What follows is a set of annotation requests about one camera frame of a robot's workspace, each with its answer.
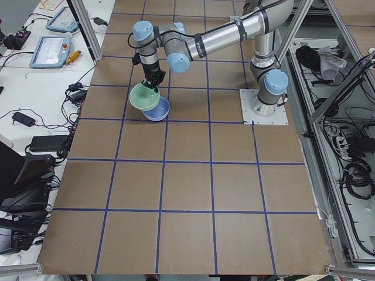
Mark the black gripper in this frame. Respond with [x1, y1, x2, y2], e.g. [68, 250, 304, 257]
[142, 63, 166, 93]

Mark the green bowl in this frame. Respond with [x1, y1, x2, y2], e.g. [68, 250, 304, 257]
[129, 83, 161, 111]

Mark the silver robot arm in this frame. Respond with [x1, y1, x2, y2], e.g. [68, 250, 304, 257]
[129, 1, 294, 116]

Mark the blue bowl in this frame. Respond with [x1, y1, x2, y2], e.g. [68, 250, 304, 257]
[142, 97, 170, 122]

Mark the gold cylindrical resistor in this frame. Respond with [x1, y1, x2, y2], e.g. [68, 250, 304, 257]
[66, 50, 81, 65]

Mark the lower teach pendant tablet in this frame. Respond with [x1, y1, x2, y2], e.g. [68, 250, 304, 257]
[29, 36, 71, 69]

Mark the teach pendant tablet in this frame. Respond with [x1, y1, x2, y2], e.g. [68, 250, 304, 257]
[29, 36, 71, 69]
[46, 6, 79, 33]

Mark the upper teach pendant tablet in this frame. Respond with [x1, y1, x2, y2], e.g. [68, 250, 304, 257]
[46, 6, 79, 33]

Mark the black laptop power brick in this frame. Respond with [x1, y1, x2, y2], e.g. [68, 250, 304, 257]
[29, 135, 68, 152]

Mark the black smartphone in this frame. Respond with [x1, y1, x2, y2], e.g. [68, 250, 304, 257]
[12, 112, 36, 127]

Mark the black laptop computer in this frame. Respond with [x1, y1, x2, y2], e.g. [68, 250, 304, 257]
[1, 142, 56, 202]

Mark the black bundle on shelf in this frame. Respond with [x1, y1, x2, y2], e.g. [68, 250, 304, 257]
[295, 45, 321, 72]

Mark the white power strip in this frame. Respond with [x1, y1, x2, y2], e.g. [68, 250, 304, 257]
[330, 124, 352, 161]

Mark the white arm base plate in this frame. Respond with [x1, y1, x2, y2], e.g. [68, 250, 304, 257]
[239, 89, 289, 125]

